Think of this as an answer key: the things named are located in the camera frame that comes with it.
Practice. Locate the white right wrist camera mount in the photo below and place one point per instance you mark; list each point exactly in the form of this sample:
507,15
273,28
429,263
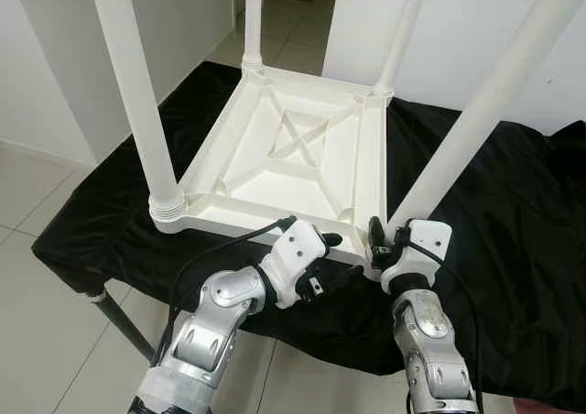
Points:
430,240

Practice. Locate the white plastic table leg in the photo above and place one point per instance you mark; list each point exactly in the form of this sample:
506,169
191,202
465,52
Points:
485,103
403,29
253,20
137,93

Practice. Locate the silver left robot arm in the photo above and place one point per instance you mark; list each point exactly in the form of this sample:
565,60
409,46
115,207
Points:
211,322

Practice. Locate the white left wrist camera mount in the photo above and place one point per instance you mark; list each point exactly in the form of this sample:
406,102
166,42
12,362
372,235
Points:
298,249

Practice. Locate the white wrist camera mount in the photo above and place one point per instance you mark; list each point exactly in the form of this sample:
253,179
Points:
298,249
430,240

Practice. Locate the red chair seat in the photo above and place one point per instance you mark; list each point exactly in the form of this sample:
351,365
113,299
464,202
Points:
549,407

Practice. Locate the white plastic table top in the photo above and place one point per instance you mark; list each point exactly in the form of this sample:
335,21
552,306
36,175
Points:
302,180

